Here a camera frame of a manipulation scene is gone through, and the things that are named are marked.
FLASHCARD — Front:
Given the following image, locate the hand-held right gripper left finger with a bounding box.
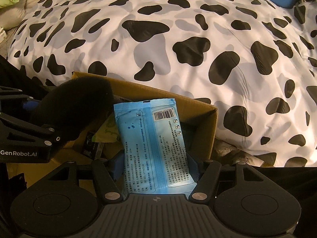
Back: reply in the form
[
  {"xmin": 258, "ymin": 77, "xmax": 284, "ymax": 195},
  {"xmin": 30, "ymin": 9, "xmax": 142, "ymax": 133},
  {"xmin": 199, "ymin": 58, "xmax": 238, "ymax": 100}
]
[{"xmin": 45, "ymin": 154, "xmax": 125, "ymax": 202}]

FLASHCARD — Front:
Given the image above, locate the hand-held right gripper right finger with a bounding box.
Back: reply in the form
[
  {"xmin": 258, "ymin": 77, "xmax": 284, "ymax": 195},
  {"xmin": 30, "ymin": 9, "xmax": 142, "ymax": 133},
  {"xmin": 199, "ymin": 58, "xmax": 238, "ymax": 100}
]
[{"xmin": 189, "ymin": 154, "xmax": 266, "ymax": 202}]

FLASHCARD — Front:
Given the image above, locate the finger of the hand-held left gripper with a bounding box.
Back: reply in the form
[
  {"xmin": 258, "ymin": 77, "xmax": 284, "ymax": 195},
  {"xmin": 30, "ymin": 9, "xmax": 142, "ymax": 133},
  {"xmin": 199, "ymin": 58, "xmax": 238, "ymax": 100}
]
[
  {"xmin": 0, "ymin": 86, "xmax": 42, "ymax": 111},
  {"xmin": 0, "ymin": 111, "xmax": 61, "ymax": 147}
]

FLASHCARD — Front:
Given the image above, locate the black tissue packet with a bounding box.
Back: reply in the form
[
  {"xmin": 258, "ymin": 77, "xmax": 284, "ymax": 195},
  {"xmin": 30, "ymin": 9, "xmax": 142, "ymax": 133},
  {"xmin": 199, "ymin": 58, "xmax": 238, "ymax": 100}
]
[{"xmin": 83, "ymin": 131, "xmax": 103, "ymax": 159}]

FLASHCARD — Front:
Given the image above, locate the green wipes packet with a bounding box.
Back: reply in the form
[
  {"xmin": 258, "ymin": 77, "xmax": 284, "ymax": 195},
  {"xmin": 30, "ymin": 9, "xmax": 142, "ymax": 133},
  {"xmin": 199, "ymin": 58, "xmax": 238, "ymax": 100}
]
[{"xmin": 93, "ymin": 115, "xmax": 119, "ymax": 143}]

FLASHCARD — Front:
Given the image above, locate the blue wipes packet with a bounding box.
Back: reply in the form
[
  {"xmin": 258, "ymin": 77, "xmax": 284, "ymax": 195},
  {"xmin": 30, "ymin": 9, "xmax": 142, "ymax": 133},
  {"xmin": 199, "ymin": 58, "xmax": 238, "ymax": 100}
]
[{"xmin": 113, "ymin": 99, "xmax": 199, "ymax": 196}]

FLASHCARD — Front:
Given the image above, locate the black sponge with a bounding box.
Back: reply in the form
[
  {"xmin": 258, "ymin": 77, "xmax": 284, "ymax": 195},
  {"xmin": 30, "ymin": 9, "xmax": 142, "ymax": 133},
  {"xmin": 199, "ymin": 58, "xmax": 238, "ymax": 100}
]
[{"xmin": 31, "ymin": 77, "xmax": 114, "ymax": 149}]

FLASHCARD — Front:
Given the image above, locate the brown cardboard box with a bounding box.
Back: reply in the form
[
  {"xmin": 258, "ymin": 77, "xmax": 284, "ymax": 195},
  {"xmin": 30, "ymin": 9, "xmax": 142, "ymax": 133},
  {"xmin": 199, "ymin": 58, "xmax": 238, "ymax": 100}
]
[{"xmin": 6, "ymin": 71, "xmax": 219, "ymax": 197}]

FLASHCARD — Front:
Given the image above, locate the dark cloth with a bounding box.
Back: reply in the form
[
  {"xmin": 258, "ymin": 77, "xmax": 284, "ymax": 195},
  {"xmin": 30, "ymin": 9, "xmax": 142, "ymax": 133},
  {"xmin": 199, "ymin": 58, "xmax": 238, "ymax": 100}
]
[{"xmin": 0, "ymin": 55, "xmax": 50, "ymax": 92}]

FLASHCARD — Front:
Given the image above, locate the grey plastic bag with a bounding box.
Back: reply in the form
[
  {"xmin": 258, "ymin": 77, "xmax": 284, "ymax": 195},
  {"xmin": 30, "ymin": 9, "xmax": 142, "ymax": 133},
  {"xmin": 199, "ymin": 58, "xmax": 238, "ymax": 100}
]
[{"xmin": 213, "ymin": 139, "xmax": 278, "ymax": 168}]

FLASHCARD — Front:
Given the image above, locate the white pillow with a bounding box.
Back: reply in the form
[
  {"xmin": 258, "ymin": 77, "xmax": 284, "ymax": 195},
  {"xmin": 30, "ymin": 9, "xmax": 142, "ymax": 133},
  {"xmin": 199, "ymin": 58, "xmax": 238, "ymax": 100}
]
[{"xmin": 0, "ymin": 0, "xmax": 35, "ymax": 31}]

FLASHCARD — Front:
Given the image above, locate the cow-print blanket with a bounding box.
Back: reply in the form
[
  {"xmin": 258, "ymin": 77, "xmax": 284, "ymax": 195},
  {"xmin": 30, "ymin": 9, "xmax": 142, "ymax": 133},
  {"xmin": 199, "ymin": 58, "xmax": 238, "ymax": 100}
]
[{"xmin": 6, "ymin": 0, "xmax": 317, "ymax": 168}]

